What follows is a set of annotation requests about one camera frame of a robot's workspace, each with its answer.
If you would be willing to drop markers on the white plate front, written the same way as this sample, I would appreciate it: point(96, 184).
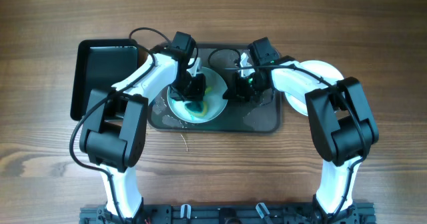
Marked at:
point(302, 83)

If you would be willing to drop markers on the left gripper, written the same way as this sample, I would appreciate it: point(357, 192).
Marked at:
point(194, 93)

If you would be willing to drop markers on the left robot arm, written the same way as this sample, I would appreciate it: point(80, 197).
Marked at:
point(112, 131)

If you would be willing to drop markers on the green yellow sponge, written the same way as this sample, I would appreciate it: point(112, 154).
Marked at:
point(198, 109)

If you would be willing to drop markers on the black water basin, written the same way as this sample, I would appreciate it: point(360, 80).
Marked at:
point(100, 64)

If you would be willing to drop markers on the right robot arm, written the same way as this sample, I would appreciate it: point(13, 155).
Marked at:
point(341, 122)

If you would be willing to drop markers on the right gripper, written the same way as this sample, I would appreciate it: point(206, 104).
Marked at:
point(238, 91)

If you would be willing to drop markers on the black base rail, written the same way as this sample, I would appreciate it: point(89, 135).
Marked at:
point(289, 213)

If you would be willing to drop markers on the pale blue plate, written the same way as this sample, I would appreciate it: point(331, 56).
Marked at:
point(213, 98)

